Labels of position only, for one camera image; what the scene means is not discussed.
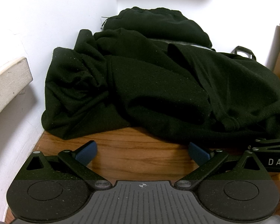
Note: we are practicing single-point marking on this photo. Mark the black fleece garment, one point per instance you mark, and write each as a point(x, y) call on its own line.
point(130, 86)

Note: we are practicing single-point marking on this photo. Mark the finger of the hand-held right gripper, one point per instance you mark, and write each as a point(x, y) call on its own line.
point(270, 144)

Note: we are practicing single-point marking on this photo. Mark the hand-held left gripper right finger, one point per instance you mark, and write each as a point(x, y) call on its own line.
point(198, 154)

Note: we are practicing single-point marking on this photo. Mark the beige window sill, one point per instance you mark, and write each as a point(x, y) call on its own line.
point(9, 81)

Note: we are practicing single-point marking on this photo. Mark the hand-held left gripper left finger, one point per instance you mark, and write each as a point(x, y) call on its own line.
point(86, 152)

